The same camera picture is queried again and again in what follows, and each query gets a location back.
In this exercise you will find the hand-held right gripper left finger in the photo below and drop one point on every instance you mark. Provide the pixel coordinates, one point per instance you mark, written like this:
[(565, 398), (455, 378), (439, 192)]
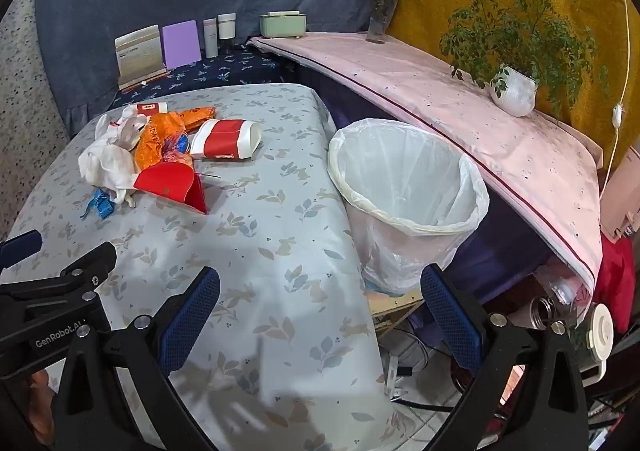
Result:
[(192, 321)]

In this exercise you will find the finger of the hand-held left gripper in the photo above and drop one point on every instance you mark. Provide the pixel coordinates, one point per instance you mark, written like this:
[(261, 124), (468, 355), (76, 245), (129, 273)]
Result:
[(75, 276), (22, 247)]

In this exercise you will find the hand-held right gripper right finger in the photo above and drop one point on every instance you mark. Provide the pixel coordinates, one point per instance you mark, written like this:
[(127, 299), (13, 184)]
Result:
[(450, 326)]

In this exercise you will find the blue wrapper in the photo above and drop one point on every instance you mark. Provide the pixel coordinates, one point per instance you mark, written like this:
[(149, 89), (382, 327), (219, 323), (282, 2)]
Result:
[(102, 203)]

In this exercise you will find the white cotton glove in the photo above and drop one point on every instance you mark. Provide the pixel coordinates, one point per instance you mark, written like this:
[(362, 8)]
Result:
[(110, 156)]

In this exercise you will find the cream wastebasket with white liner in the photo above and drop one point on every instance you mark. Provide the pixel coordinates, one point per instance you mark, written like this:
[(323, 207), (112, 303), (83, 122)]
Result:
[(400, 181)]

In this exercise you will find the orange plastic bag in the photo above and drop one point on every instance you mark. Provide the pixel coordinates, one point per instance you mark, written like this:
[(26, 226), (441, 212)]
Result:
[(155, 138)]

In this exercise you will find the large red white paper cup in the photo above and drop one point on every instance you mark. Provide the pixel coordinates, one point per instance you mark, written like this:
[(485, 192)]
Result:
[(225, 141)]

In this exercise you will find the small red white paper cup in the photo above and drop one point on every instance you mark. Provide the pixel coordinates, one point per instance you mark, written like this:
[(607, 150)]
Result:
[(150, 109)]

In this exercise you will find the person's left hand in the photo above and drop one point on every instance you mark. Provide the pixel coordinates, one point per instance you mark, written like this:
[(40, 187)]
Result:
[(41, 401)]

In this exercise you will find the wooden board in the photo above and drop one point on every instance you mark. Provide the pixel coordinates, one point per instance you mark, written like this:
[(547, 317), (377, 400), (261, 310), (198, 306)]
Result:
[(395, 306)]

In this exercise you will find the white power strip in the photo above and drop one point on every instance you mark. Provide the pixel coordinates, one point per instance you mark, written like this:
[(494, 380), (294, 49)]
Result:
[(392, 373)]

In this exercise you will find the dark purple cloth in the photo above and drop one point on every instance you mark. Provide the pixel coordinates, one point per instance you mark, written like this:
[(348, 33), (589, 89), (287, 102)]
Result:
[(500, 261)]

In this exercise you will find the steel thermos flask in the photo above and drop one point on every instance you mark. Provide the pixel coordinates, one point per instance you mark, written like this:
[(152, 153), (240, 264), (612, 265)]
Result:
[(544, 312)]

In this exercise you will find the white lidded jug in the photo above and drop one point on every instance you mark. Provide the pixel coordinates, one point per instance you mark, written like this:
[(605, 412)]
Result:
[(597, 336)]

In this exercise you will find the pale pink plastic box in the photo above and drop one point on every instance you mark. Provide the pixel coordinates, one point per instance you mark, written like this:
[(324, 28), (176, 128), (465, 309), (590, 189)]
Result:
[(620, 211)]

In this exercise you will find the beige calendar on wooden stand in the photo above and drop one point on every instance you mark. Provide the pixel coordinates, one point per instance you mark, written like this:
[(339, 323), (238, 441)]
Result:
[(140, 56)]

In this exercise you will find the green plant in white pot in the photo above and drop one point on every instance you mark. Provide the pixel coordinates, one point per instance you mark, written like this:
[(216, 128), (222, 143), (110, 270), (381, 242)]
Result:
[(515, 91)]

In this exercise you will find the pink cloth with red seam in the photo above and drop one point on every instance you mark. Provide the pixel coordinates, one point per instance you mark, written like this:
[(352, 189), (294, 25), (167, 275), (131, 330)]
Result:
[(425, 81)]

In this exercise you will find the dark blue floral cloth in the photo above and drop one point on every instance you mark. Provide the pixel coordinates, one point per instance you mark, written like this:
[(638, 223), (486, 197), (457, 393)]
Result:
[(225, 73)]

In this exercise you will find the white tube bottle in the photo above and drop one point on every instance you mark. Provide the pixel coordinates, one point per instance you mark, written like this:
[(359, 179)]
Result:
[(210, 38)]

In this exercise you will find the white jar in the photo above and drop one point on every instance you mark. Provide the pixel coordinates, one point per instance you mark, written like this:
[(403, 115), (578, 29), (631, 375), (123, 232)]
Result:
[(226, 26)]

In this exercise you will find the green tissue box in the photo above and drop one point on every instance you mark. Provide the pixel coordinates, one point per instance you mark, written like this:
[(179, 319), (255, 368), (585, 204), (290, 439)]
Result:
[(282, 26)]

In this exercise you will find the glass vase with pink flowers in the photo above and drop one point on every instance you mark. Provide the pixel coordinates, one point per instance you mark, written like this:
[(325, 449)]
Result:
[(380, 21)]

